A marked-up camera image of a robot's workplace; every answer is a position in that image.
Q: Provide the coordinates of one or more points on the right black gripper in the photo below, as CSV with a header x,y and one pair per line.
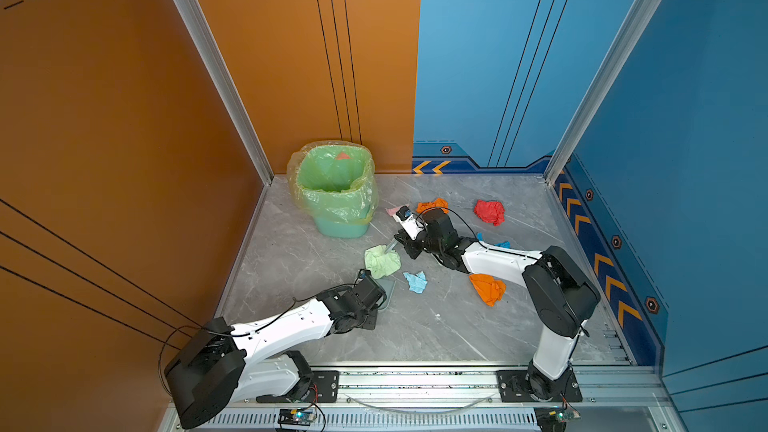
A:
x,y
408,243

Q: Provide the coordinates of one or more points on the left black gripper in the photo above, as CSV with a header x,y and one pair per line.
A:
x,y
371,323

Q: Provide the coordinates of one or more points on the large light green paper ball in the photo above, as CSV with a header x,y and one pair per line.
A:
x,y
381,261

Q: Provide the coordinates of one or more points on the grey-blue hand brush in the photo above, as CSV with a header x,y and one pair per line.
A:
x,y
391,246

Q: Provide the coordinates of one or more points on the grey-blue plastic dustpan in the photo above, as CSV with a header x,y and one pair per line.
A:
x,y
388,285

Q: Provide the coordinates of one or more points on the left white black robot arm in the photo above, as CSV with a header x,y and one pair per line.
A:
x,y
224,363

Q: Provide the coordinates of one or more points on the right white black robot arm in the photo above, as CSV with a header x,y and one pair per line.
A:
x,y
562,294

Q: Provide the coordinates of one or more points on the pink paper scrap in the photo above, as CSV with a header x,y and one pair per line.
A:
x,y
392,211

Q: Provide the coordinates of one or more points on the light blue paper scrap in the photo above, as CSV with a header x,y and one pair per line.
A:
x,y
417,282

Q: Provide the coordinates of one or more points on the orange paper ball far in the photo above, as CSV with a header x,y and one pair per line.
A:
x,y
437,204

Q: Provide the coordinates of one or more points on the orange paper ball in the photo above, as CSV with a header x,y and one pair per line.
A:
x,y
437,204
490,290

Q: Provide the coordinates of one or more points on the red paper ball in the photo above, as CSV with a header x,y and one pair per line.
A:
x,y
491,212

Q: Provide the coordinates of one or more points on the green plastic trash bin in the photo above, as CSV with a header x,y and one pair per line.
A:
x,y
336,204

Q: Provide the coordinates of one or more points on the orange paper ball near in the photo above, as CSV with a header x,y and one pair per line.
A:
x,y
490,290

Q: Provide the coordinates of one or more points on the yellow translucent bin liner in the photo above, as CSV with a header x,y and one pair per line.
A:
x,y
360,192

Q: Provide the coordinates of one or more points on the left green circuit board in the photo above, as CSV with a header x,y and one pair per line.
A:
x,y
300,419

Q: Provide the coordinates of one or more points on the green circuit board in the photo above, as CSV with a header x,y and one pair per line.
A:
x,y
300,419
555,420

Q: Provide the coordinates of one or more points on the right green circuit board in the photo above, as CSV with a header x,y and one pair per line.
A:
x,y
555,420

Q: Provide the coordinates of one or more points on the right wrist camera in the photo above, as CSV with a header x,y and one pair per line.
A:
x,y
409,222

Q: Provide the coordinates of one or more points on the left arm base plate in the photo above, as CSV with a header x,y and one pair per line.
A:
x,y
316,387

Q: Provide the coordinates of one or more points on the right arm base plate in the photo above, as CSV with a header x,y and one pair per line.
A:
x,y
534,386

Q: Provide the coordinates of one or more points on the aluminium front rail frame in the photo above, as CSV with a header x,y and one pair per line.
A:
x,y
465,397

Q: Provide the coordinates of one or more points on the left aluminium corner post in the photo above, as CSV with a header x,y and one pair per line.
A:
x,y
203,38

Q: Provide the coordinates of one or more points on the aluminium corner post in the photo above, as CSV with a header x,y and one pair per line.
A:
x,y
631,30
203,38

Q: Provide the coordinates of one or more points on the right aluminium corner post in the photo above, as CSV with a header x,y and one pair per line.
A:
x,y
631,30

